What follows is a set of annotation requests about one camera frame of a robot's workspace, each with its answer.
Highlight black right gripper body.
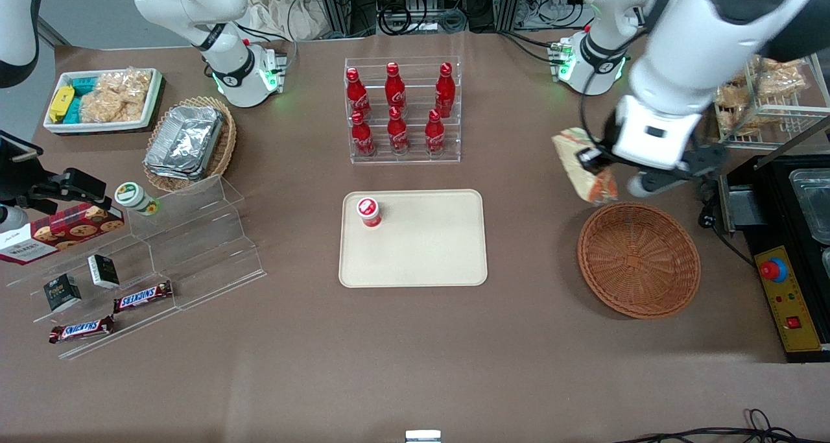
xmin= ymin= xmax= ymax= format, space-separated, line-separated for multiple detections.
xmin=0 ymin=130 xmax=45 ymax=204

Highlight triangle sandwich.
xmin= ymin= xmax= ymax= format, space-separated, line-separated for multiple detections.
xmin=551 ymin=127 xmax=619 ymax=205

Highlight round brown wicker basket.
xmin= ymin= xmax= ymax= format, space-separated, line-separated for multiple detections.
xmin=576 ymin=201 xmax=702 ymax=320

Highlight oval light wicker basket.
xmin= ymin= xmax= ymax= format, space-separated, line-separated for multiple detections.
xmin=143 ymin=96 xmax=237 ymax=194

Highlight beige plastic tray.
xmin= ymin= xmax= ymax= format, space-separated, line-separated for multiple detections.
xmin=338 ymin=189 xmax=488 ymax=288

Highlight red tartan cookie box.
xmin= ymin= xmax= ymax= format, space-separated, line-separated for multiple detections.
xmin=0 ymin=202 xmax=125 ymax=266

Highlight green lidded white cup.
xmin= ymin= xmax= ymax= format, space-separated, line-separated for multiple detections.
xmin=114 ymin=182 xmax=160 ymax=217

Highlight white rectangular plastic bin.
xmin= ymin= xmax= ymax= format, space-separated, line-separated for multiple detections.
xmin=43 ymin=67 xmax=163 ymax=134

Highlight fried snack bag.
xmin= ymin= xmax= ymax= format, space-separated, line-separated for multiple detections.
xmin=755 ymin=57 xmax=811 ymax=100
xmin=720 ymin=108 xmax=763 ymax=136
xmin=715 ymin=83 xmax=756 ymax=110

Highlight yellow snack packet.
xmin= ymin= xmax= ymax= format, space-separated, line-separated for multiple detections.
xmin=49 ymin=85 xmax=76 ymax=124

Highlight small black box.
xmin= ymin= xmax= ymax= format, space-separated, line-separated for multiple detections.
xmin=43 ymin=274 xmax=82 ymax=312
xmin=87 ymin=254 xmax=121 ymax=290

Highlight clear bag of crackers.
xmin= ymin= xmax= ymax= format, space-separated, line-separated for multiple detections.
xmin=79 ymin=69 xmax=153 ymax=124

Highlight teal snack packet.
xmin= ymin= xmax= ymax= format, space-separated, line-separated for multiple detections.
xmin=65 ymin=73 xmax=99 ymax=125

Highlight stacked aluminium foil containers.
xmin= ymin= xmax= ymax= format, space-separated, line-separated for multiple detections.
xmin=143 ymin=104 xmax=226 ymax=181

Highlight Snickers chocolate bar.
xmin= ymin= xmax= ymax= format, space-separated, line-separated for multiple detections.
xmin=49 ymin=315 xmax=115 ymax=344
xmin=113 ymin=280 xmax=174 ymax=314

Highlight clear acrylic stepped shelf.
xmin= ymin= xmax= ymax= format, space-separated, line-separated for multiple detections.
xmin=6 ymin=174 xmax=268 ymax=361

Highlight clear snack display rack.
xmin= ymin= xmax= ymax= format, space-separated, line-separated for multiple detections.
xmin=713 ymin=53 xmax=830 ymax=149

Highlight black machine with yellow panel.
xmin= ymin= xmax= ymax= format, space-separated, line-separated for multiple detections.
xmin=717 ymin=151 xmax=830 ymax=364

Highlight red cola bottle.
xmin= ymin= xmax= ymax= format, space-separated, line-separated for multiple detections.
xmin=345 ymin=67 xmax=372 ymax=117
xmin=385 ymin=62 xmax=407 ymax=110
xmin=387 ymin=106 xmax=410 ymax=156
xmin=350 ymin=110 xmax=377 ymax=158
xmin=425 ymin=109 xmax=447 ymax=156
xmin=434 ymin=62 xmax=457 ymax=119

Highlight metal pan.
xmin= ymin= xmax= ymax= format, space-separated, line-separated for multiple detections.
xmin=789 ymin=168 xmax=830 ymax=246

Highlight clear acrylic bottle rack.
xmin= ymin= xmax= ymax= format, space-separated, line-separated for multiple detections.
xmin=344 ymin=56 xmax=462 ymax=165

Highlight red lidded cup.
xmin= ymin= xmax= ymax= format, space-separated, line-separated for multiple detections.
xmin=356 ymin=197 xmax=382 ymax=228

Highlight crumpled white cloth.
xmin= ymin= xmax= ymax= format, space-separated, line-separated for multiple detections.
xmin=245 ymin=0 xmax=338 ymax=42

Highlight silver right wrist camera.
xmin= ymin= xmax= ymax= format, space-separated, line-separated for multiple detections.
xmin=0 ymin=204 xmax=30 ymax=234

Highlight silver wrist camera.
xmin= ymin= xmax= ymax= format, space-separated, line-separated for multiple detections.
xmin=0 ymin=204 xmax=30 ymax=234
xmin=626 ymin=169 xmax=692 ymax=198

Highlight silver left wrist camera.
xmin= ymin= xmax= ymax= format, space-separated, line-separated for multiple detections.
xmin=626 ymin=169 xmax=692 ymax=198

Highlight black power cable with plug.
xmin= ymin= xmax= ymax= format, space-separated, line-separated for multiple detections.
xmin=698 ymin=177 xmax=757 ymax=269

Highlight aluminium frame post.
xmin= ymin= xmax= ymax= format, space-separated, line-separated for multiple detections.
xmin=492 ymin=0 xmax=525 ymax=32
xmin=316 ymin=0 xmax=355 ymax=38

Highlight tangled black cables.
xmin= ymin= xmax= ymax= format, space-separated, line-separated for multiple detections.
xmin=376 ymin=0 xmax=469 ymax=36

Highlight thin black floor cable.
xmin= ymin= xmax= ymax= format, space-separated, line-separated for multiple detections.
xmin=613 ymin=409 xmax=830 ymax=443

